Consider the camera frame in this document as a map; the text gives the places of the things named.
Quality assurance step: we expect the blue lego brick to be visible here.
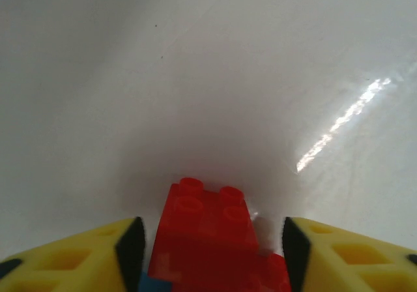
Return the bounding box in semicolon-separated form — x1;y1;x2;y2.
139;272;173;292

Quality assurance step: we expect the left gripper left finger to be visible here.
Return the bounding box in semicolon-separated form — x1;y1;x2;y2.
0;216;147;292

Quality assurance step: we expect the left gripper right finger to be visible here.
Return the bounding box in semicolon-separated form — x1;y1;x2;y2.
280;216;417;292

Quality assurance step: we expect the red lego brick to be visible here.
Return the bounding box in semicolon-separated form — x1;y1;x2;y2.
147;177;261;292
257;252;293;292

